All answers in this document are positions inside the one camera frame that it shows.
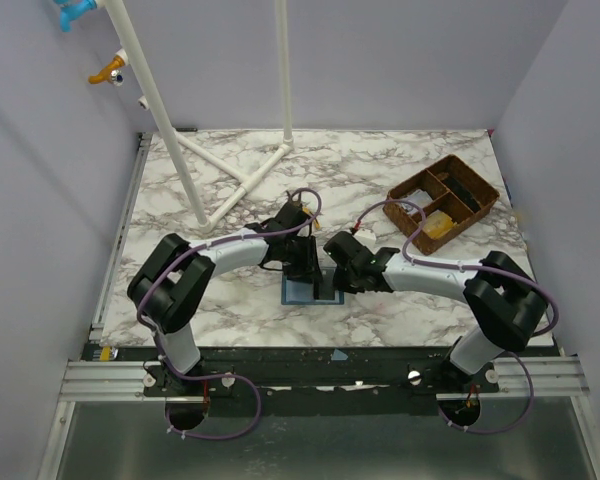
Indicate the white PVC pipe frame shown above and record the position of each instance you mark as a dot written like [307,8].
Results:
[176,81]

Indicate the black item in basket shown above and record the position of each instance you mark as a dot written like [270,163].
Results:
[460,191]

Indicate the brown woven basket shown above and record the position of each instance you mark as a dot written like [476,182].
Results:
[443,199]

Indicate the yellow handled pliers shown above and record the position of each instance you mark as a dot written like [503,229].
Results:
[295,197]

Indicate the white packets in basket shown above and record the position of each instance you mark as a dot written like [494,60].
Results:
[416,199]

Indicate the aluminium extrusion rail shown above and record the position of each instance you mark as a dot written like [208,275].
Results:
[128,382]

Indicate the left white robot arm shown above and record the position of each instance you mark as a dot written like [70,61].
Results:
[170,285]

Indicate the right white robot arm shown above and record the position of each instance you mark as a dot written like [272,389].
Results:
[508,306]

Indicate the orange brass tap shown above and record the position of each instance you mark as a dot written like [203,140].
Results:
[111,73]

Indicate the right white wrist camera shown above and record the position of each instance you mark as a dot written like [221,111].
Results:
[365,237]

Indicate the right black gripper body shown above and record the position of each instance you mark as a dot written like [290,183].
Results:
[341,280]

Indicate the blue card holder wallet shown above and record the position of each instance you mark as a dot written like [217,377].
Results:
[323,293]

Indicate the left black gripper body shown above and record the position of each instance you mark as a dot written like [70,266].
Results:
[299,260]

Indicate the yellow item in basket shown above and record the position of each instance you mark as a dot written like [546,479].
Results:
[437,224]

